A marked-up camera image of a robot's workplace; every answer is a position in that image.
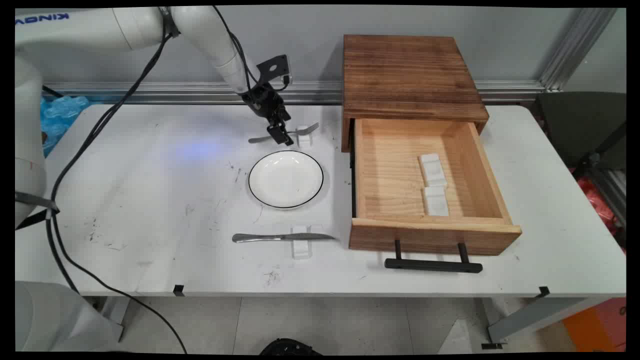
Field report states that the black drawer handle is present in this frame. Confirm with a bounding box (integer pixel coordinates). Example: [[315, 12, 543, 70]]
[[384, 239, 484, 274]]

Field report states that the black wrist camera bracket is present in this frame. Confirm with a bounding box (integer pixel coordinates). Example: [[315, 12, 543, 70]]
[[256, 54, 292, 86]]

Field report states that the long black robot cable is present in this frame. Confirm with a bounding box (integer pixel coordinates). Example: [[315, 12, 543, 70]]
[[45, 6, 189, 355]]

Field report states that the grey table leg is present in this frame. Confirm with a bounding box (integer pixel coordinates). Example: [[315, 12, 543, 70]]
[[481, 297, 591, 350]]

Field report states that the black object on floor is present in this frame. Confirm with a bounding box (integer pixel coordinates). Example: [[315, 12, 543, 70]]
[[259, 338, 323, 357]]

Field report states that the orange box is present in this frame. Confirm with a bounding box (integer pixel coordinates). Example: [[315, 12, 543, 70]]
[[562, 297, 627, 353]]

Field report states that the black cable strap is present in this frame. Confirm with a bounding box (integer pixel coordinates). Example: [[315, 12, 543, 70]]
[[159, 6, 181, 39], [15, 191, 61, 231]]

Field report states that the red bag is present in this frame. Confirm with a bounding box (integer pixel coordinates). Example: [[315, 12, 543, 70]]
[[570, 167, 627, 246]]

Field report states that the short black wrist cable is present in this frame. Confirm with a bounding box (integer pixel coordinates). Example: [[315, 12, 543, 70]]
[[212, 6, 262, 89]]

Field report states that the slanted aluminium post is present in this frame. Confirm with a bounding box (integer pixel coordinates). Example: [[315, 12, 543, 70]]
[[539, 7, 618, 92]]

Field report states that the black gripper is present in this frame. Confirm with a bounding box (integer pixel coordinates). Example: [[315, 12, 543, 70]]
[[239, 82, 296, 147]]

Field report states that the silver metal fork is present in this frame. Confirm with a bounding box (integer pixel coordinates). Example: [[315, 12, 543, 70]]
[[248, 122, 320, 145]]

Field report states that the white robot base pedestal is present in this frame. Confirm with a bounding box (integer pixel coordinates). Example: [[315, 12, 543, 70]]
[[15, 280, 124, 353]]

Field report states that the white plate with black rim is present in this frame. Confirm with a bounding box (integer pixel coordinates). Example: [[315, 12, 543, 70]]
[[248, 150, 325, 209]]

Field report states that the silver serrated table knife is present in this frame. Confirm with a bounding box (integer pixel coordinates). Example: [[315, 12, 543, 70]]
[[232, 232, 337, 244]]

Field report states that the blue plastic bag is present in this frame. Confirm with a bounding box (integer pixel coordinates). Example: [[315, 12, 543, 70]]
[[40, 95, 108, 158]]

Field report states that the dark wooden cabinet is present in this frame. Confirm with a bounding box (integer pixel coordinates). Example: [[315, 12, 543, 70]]
[[342, 34, 490, 153]]

